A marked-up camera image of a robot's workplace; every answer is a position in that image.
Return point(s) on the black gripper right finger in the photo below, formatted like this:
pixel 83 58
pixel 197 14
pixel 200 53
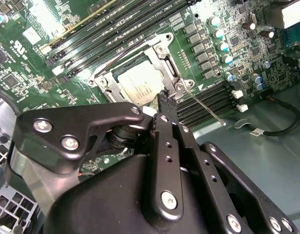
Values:
pixel 213 175

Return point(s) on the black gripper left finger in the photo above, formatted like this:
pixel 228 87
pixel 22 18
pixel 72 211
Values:
pixel 54 136

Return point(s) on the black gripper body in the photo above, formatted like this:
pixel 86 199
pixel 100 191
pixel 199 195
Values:
pixel 103 207

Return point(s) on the silver CPU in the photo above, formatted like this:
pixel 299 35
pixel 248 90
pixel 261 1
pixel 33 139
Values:
pixel 137 80

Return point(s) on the metal socket cover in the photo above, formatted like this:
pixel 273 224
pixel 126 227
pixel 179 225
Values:
pixel 159 64

